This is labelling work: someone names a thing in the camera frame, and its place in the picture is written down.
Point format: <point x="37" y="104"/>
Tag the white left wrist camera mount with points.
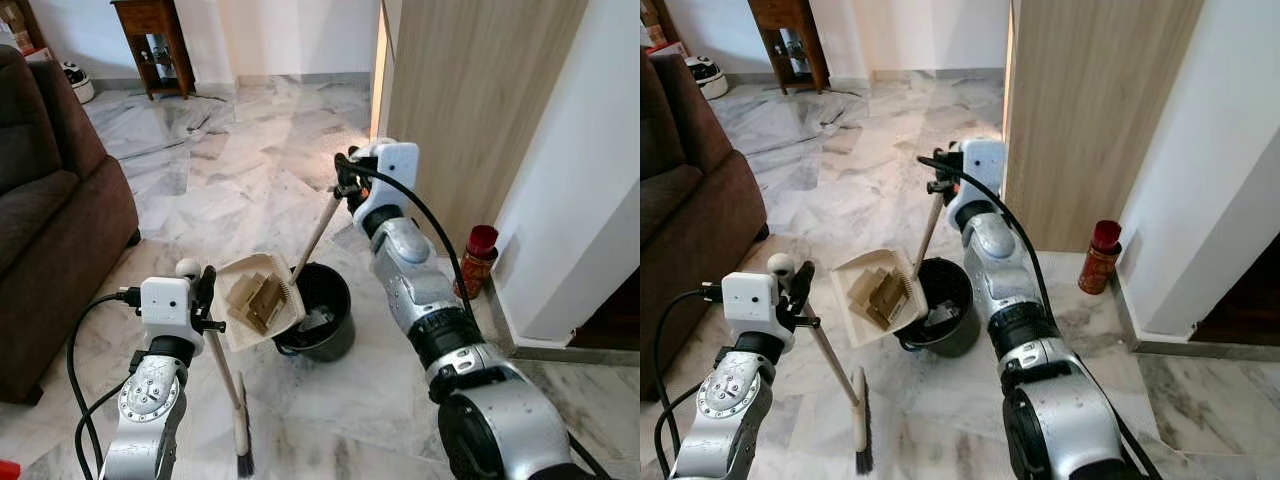
<point x="165" y="305"/>
<point x="748" y="300"/>

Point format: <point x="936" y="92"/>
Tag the small red object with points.
<point x="8" y="470"/>

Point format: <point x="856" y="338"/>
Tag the red spray can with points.
<point x="480" y="262"/>
<point x="1100" y="258"/>

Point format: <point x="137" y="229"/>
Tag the dark wooden shelf unit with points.
<point x="660" y="25"/>
<point x="20" y="25"/>

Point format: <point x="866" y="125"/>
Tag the brown cardboard box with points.
<point x="880" y="297"/>
<point x="258" y="300"/>

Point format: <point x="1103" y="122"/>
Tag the dark wooden side table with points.
<point x="790" y="18"/>
<point x="150" y="20"/>

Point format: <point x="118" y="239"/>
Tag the brown sofa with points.
<point x="50" y="200"/>
<point x="690" y="200"/>

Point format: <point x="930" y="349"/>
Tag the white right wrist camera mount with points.
<point x="980" y="170"/>
<point x="395" y="175"/>

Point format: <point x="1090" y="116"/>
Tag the light wood wall panel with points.
<point x="480" y="100"/>
<point x="1100" y="100"/>

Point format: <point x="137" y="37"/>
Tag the black bucket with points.
<point x="335" y="290"/>
<point x="950" y="285"/>

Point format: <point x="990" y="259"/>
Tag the dark wooden staircase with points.
<point x="1240" y="305"/>
<point x="605" y="315"/>

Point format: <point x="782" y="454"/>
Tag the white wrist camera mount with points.
<point x="395" y="175"/>
<point x="165" y="305"/>
<point x="980" y="170"/>
<point x="748" y="300"/>

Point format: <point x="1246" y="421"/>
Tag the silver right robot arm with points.
<point x="480" y="400"/>
<point x="1060" y="410"/>

